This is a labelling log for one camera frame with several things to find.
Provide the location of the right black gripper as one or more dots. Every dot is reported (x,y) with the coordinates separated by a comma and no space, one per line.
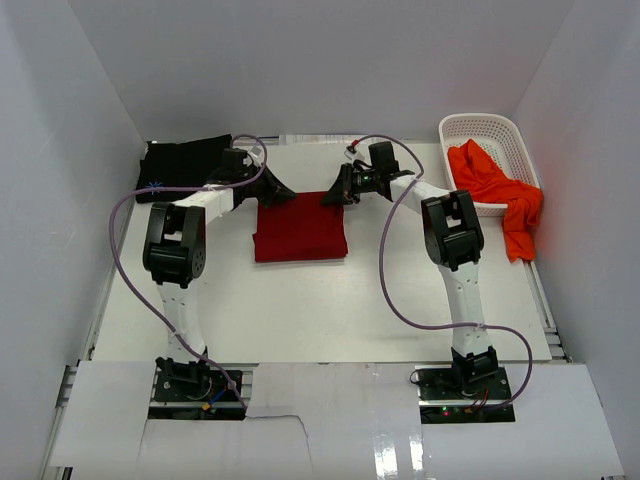
(342,191)

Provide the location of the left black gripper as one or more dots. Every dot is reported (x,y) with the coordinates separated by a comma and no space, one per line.
(276,192)

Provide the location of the red t shirt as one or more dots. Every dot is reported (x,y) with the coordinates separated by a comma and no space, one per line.
(301,229)

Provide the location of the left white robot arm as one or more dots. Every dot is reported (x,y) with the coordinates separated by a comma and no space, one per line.
(174,254)

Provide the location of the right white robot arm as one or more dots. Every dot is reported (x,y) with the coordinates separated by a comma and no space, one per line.
(453,240)

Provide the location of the white papers at back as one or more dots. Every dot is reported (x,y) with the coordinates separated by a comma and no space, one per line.
(323,139)

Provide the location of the folded black t shirt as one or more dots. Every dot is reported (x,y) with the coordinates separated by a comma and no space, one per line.
(181,164)

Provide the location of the orange t shirt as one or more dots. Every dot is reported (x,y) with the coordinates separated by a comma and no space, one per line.
(474,170)

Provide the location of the white plastic basket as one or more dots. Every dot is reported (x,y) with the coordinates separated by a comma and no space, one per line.
(497,135)

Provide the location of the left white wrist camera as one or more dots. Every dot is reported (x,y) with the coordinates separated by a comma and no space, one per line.
(255,152)

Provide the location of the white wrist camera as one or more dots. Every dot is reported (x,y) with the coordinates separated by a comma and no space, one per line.
(353,154)
(255,152)

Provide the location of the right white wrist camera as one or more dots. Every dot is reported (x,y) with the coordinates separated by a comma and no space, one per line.
(353,154)

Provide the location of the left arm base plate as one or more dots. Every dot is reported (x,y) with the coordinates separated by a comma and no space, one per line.
(194,391)

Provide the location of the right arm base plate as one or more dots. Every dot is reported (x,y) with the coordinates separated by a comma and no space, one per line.
(443,402)

